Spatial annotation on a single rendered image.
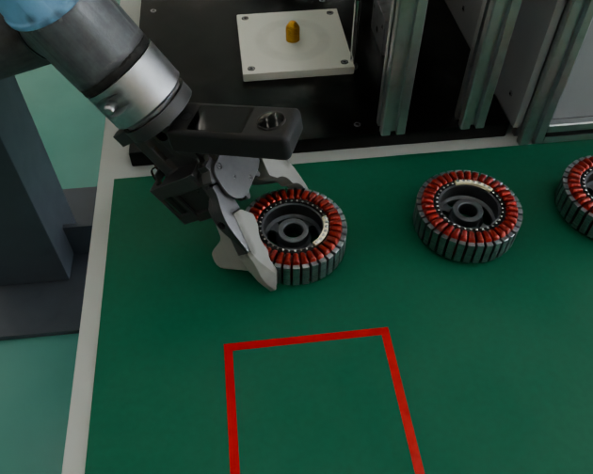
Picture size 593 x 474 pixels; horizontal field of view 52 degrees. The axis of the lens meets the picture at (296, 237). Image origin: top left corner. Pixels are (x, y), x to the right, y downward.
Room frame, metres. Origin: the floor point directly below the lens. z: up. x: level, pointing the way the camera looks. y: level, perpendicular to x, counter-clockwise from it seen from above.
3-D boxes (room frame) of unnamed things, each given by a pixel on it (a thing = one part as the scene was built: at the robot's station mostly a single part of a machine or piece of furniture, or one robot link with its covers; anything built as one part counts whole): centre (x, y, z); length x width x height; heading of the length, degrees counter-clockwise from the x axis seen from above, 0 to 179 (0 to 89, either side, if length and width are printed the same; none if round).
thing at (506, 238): (0.44, -0.19, 0.77); 0.11 x 0.11 x 0.04
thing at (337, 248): (0.42, 0.00, 0.77); 0.11 x 0.11 x 0.04
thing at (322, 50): (0.77, 0.01, 0.78); 0.15 x 0.15 x 0.01; 7
